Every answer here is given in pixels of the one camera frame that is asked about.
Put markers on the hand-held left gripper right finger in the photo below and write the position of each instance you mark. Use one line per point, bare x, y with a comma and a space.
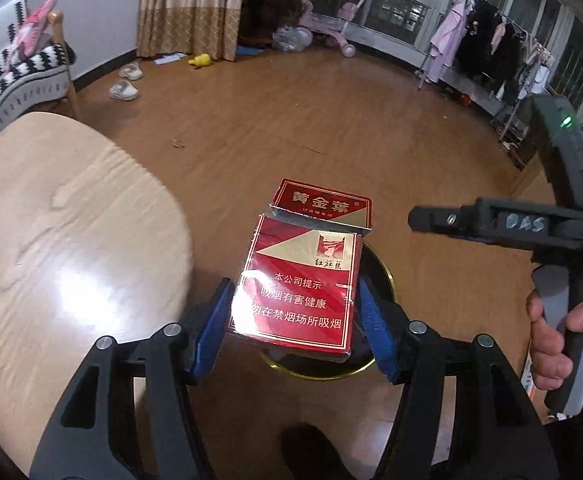
375, 331

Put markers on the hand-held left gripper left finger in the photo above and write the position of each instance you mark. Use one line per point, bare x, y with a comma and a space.
214, 325

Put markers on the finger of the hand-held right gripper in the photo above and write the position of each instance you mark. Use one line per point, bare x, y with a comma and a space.
441, 220

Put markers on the black trash bin gold rim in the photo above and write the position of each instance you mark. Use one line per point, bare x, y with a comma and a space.
377, 272

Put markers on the red cigarette pack white text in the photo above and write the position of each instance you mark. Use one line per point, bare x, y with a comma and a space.
296, 290

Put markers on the red cigarette pack gold lettering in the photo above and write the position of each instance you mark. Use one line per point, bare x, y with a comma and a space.
321, 205

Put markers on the person's right forearm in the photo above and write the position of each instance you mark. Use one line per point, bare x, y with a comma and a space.
579, 450

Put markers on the metal clothes rack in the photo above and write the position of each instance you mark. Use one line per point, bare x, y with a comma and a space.
509, 110

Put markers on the white hanging garment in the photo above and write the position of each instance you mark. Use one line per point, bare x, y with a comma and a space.
536, 72

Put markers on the black hanging garments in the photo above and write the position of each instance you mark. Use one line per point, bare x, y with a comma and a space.
481, 45

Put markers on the lilac hanging garment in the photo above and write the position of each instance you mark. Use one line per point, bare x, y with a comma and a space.
446, 35

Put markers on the pink children's tricycle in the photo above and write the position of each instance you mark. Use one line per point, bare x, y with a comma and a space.
334, 30

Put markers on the clear plastic bag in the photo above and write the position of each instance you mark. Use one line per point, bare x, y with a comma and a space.
291, 39

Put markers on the white slipper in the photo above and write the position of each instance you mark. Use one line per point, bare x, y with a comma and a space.
123, 91
131, 71

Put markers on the yellow toy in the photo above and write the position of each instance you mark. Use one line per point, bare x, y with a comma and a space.
200, 61

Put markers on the white paper sheet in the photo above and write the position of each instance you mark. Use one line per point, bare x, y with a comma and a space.
170, 58

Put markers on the black-white patterned sofa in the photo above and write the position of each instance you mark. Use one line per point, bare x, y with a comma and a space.
6, 85

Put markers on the beige patterned curtain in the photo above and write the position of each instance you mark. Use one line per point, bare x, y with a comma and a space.
189, 7

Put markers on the pink cartoon cushion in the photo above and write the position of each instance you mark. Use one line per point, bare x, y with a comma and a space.
34, 27

